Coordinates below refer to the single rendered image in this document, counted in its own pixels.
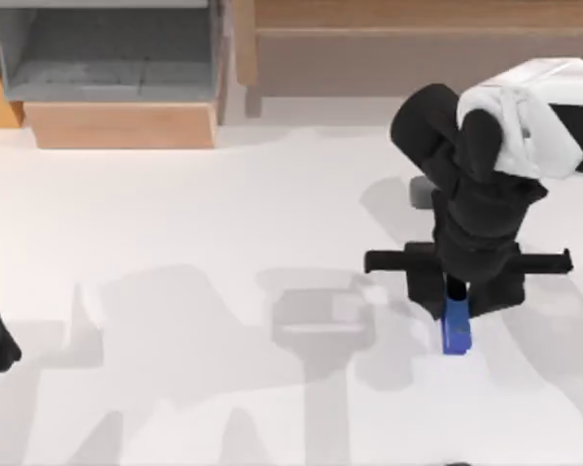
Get pale wooden drawer front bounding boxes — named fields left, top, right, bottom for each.
left=22, top=100, right=219, bottom=150

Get wooden open shelf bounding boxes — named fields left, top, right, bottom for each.
left=236, top=0, right=583, bottom=118

